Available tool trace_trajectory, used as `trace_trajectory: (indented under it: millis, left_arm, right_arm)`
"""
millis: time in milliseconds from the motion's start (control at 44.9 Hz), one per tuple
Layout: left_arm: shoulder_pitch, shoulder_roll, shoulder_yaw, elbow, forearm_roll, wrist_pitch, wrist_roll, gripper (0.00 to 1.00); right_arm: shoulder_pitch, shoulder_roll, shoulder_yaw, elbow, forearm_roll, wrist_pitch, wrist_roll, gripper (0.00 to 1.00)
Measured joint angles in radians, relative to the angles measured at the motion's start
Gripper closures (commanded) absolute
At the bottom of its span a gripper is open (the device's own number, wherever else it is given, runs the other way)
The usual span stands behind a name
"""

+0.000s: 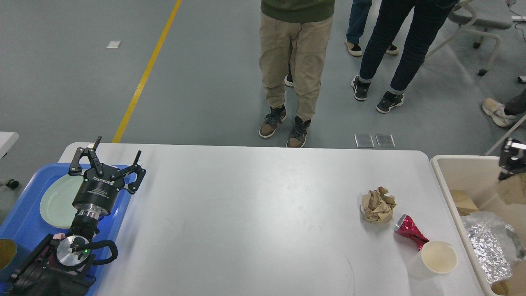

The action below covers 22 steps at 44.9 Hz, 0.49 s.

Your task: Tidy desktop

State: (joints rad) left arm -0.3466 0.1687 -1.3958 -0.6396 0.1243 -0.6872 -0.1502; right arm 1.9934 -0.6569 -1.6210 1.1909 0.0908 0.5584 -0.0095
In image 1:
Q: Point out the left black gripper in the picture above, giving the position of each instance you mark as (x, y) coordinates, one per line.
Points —
(98, 191)

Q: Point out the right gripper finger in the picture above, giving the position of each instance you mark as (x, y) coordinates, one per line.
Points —
(512, 159)

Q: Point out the light green plate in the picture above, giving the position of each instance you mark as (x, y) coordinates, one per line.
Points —
(57, 202)

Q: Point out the brown paper bag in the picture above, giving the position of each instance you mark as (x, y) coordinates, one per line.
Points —
(514, 286)
(463, 203)

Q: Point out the pink mug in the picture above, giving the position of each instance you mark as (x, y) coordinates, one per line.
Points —
(59, 236)

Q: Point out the aluminium foil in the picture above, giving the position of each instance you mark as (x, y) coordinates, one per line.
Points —
(496, 244)

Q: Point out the blue-grey mug yellow inside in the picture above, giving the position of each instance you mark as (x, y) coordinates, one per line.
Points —
(12, 255)

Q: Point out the brown paper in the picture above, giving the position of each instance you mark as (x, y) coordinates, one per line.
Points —
(513, 189)
(377, 206)

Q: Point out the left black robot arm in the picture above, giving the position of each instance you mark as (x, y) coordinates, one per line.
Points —
(71, 266)

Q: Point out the beige plastic bin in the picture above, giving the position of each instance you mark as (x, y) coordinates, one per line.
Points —
(478, 177)

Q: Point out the seated person at right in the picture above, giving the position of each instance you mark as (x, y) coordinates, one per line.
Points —
(505, 115)

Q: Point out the blue plastic tray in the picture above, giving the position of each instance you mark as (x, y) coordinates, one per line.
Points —
(25, 225)

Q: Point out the upright white paper cup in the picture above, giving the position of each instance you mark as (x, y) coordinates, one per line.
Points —
(435, 258)

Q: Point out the red foil wrapper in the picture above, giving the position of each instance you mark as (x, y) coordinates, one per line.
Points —
(407, 228)

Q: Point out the right white office chair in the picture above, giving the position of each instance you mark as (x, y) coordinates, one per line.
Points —
(477, 17)

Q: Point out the person in blue jeans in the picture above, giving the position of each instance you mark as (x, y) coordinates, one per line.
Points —
(357, 22)

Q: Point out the person in khaki trousers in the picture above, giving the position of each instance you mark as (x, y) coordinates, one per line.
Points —
(294, 38)

